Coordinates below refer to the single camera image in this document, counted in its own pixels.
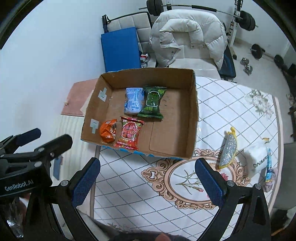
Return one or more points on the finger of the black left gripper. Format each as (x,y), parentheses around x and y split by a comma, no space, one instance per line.
(12,143)
(55,148)

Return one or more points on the green snack packet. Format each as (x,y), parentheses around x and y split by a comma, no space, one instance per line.
(153,96)

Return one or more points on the orange snack packet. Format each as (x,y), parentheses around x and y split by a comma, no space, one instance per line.
(108,131)

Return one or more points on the white weight rack frame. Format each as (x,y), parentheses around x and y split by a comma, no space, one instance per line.
(233,27)

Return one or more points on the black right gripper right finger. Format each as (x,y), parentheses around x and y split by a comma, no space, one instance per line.
(223,194)

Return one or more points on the blue tube packet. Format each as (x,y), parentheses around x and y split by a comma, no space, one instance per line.
(269,170)

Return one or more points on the yellow silver scrubber mitt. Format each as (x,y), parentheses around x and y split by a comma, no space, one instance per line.
(229,150)

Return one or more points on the red snack packet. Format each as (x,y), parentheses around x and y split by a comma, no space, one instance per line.
(129,134)

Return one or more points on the chrome dumbbell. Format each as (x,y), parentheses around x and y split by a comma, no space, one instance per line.
(247,67)

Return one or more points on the white puffer jacket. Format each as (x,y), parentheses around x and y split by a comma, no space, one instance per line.
(188,34)

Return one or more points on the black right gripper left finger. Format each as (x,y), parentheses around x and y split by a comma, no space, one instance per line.
(73,194)

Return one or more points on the blue folded mat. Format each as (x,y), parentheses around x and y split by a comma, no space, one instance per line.
(120,50)

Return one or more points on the light blue snack packet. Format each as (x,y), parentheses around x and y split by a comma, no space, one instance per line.
(134,100)

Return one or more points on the white patterned tablecloth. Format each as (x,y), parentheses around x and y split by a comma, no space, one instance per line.
(139,193)

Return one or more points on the white padded chair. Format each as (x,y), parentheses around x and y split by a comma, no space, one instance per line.
(142,22)

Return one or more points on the black floor barbell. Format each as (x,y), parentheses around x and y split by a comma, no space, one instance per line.
(258,52)

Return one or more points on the pink rug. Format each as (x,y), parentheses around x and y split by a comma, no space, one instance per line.
(78,98)

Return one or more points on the mauve cloth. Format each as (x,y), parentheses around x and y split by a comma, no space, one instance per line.
(268,186)

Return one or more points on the white plastic bag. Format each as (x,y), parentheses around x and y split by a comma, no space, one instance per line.
(256,158)

